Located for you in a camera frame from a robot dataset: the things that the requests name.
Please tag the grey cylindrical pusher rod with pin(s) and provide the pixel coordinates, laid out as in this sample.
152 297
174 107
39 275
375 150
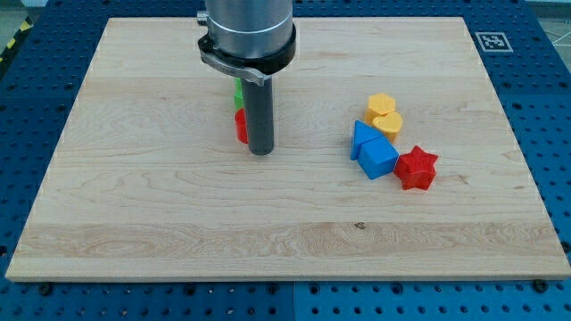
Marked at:
258 108

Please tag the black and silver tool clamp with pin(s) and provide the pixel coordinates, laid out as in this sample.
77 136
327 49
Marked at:
253 46

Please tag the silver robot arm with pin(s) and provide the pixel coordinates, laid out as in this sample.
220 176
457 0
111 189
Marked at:
244 6

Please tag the red star block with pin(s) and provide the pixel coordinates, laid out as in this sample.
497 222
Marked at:
416 169

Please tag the red round block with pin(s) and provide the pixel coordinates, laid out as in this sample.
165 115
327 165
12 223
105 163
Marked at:
241 127

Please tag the green block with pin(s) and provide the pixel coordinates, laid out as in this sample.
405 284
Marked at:
238 95

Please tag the blue triangle block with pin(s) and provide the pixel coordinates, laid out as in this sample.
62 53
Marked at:
362 133

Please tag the yellow hexagon block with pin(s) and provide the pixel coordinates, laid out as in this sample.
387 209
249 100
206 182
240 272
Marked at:
379 105

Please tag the blue cube block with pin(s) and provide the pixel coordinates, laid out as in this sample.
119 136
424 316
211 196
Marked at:
377 157

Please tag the yellow heart block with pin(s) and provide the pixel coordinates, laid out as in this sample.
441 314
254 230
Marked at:
390 125

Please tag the wooden board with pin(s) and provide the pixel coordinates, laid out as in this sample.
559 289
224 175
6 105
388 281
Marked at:
148 182

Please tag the white fiducial marker tag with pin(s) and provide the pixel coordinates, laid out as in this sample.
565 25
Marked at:
493 42

